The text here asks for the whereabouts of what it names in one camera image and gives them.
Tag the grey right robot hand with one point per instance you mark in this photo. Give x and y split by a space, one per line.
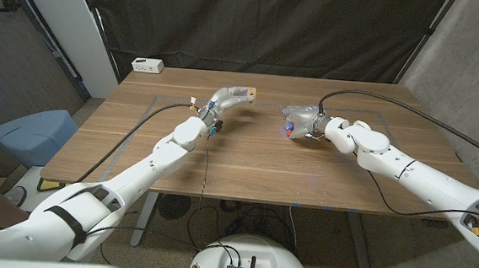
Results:
306 119

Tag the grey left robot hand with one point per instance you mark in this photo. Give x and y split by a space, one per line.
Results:
222 101

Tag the red-headed wooden screw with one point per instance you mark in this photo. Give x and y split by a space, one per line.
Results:
289 132

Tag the wooden block with holes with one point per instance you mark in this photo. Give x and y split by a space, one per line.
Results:
251 94

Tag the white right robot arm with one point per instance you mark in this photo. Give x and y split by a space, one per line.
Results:
422 180

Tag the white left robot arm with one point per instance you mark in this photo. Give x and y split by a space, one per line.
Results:
143 174

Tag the black backdrop curtain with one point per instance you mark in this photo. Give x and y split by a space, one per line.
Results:
251 25

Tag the white power strip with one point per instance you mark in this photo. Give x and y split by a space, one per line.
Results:
147 65

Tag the grey table leg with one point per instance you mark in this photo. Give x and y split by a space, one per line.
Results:
358 243

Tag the black backdrop stand pole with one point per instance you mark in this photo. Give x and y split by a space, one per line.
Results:
101 29
427 37

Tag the white table leg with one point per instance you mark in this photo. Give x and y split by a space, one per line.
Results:
145 220

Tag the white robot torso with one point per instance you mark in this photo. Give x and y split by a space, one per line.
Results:
273 259

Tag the blue padded stool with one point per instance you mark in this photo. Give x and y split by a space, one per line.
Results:
36 136

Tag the yellow black floor sign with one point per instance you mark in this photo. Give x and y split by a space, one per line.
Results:
50 185

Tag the grey sneaker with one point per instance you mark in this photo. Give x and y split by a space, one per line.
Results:
17 196

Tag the black door frame strip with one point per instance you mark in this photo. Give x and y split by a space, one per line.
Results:
44 31

